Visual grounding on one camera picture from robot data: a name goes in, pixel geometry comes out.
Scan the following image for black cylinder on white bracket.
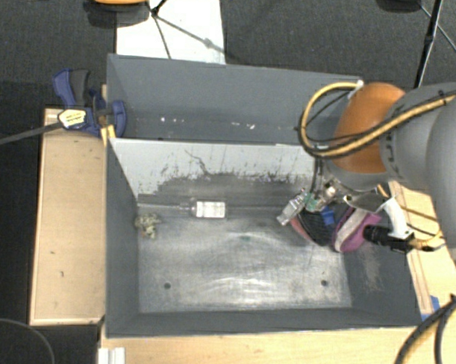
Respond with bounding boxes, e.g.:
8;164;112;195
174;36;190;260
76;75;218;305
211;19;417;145
362;194;438;257

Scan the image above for clear plastic bottle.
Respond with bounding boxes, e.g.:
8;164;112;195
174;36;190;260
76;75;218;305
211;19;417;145
178;199;228;220

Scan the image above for purple and white sponge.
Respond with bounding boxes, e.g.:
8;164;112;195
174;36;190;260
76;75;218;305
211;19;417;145
330;205;383;255

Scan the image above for grey metal bin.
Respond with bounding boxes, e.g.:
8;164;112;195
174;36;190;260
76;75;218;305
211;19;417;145
96;52;431;349

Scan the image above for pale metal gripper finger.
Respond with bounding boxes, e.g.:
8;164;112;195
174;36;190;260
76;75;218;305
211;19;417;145
278;192;307;221
276;201;307;228

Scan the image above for pale wood board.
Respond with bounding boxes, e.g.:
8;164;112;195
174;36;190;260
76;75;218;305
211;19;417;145
28;107;114;329

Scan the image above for black and red mesh shoe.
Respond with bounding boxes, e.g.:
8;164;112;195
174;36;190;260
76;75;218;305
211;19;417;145
288;204;337;247

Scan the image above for green and white crumpled lump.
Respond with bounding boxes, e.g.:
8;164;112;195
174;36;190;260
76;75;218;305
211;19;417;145
133;212;163;240

